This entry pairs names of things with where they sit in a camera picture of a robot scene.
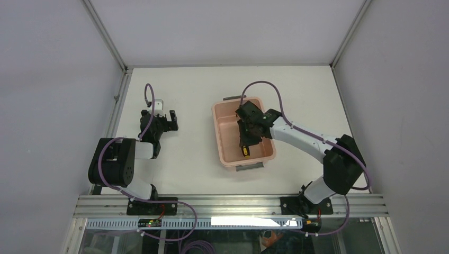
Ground black yellow handled screwdriver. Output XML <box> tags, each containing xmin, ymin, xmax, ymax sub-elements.
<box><xmin>241</xmin><ymin>146</ymin><xmax>250</xmax><ymax>158</ymax></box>

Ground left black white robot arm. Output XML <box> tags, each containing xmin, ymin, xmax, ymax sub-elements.
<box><xmin>88</xmin><ymin>110</ymin><xmax>178</xmax><ymax>201</ymax></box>

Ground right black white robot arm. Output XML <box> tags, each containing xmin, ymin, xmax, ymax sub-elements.
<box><xmin>236</xmin><ymin>101</ymin><xmax>366</xmax><ymax>213</ymax></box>

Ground pink plastic bin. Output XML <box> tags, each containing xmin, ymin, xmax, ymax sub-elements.
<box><xmin>212</xmin><ymin>95</ymin><xmax>276</xmax><ymax>171</ymax></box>

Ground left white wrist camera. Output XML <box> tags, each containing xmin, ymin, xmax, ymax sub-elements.
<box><xmin>147</xmin><ymin>99</ymin><xmax>165</xmax><ymax>117</ymax></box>

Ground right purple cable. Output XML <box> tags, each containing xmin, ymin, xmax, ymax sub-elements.
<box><xmin>239</xmin><ymin>80</ymin><xmax>373</xmax><ymax>237</ymax></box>

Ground purple cable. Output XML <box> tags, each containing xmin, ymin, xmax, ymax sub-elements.
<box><xmin>239</xmin><ymin>80</ymin><xmax>373</xmax><ymax>237</ymax></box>
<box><xmin>97</xmin><ymin>83</ymin><xmax>198</xmax><ymax>242</ymax></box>

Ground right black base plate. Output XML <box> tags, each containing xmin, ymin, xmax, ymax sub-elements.
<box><xmin>280</xmin><ymin>196</ymin><xmax>334</xmax><ymax>216</ymax></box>

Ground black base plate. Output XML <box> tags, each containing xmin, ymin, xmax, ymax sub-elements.
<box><xmin>126</xmin><ymin>196</ymin><xmax>178</xmax><ymax>216</ymax></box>
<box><xmin>280</xmin><ymin>196</ymin><xmax>334</xmax><ymax>216</ymax></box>

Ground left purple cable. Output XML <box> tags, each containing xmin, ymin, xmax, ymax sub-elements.
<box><xmin>97</xmin><ymin>83</ymin><xmax>198</xmax><ymax>242</ymax></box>

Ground white slotted cable duct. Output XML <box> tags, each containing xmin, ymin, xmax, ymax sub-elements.
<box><xmin>86</xmin><ymin>216</ymin><xmax>302</xmax><ymax>231</ymax></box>

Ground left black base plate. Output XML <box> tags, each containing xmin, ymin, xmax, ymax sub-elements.
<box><xmin>126</xmin><ymin>196</ymin><xmax>178</xmax><ymax>216</ymax></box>

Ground aluminium front rail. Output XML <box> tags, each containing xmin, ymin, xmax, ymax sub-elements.
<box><xmin>73</xmin><ymin>193</ymin><xmax>389</xmax><ymax>218</ymax></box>

